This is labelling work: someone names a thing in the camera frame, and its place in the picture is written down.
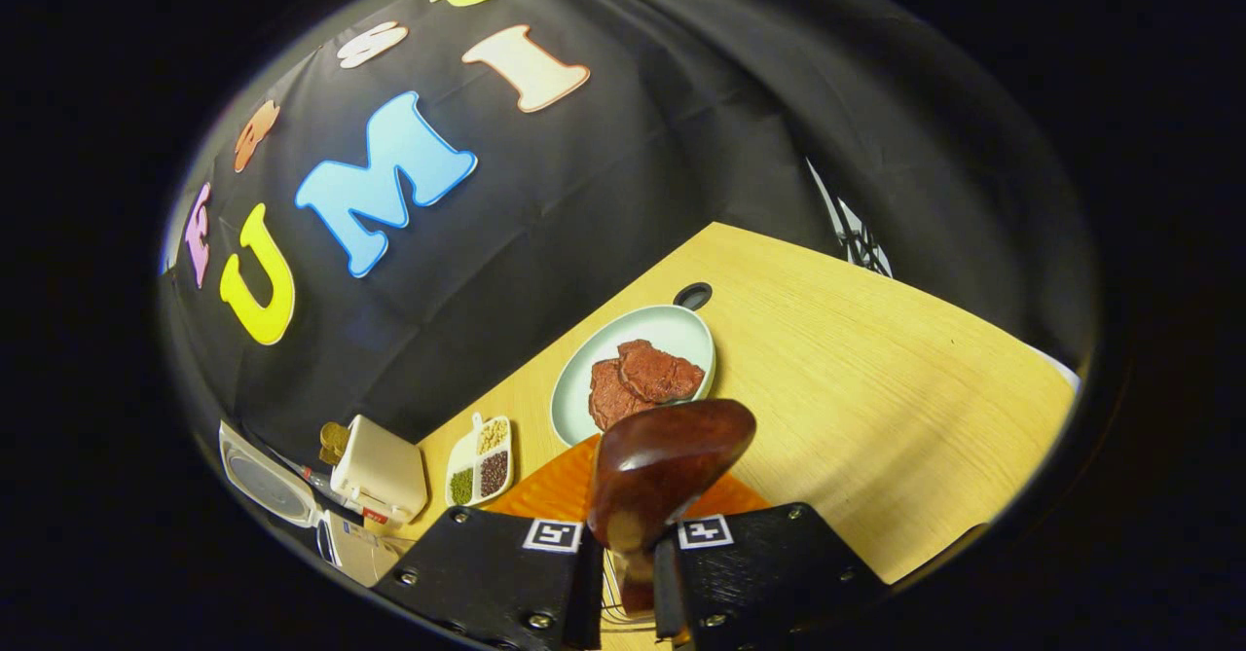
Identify pale green plate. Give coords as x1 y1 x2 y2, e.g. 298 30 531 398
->
550 305 717 448

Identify white rice cooker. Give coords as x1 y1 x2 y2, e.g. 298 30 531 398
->
219 420 410 589

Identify brown wooden spoon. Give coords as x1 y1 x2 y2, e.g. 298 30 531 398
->
587 398 757 618

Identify metal wire chopstick holder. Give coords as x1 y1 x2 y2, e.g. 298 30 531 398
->
602 549 665 630

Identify white divided grain dish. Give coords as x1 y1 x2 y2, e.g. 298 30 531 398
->
445 413 514 508

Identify white toaster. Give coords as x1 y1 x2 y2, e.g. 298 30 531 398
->
329 415 429 525

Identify black backdrop cloth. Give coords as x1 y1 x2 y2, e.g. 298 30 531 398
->
161 0 1101 457

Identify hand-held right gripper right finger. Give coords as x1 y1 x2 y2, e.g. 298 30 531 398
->
654 476 887 647

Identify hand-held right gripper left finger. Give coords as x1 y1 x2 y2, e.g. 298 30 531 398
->
375 434 605 651

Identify red meat piece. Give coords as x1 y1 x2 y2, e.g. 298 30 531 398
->
617 340 706 405
589 357 663 433

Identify backdrop stand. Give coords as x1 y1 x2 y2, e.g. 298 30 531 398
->
806 158 892 277

